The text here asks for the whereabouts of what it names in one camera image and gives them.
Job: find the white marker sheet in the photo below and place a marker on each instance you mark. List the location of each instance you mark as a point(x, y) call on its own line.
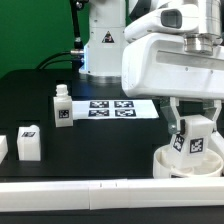
point(114, 109)

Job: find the white right barrier block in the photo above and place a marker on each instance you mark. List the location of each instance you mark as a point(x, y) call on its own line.
point(216, 143)

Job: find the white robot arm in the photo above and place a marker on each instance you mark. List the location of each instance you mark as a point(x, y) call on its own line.
point(108, 19)

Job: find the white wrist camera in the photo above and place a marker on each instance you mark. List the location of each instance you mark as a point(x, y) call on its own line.
point(173, 20)

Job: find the white front barrier rail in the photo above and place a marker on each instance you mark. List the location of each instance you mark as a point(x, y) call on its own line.
point(111, 194)

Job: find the white left barrier block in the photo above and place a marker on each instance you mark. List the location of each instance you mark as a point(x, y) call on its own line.
point(3, 147)

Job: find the white barrier block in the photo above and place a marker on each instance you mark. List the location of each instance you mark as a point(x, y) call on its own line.
point(3, 147)
point(216, 143)

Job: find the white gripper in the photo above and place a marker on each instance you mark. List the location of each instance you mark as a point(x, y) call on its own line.
point(158, 66)

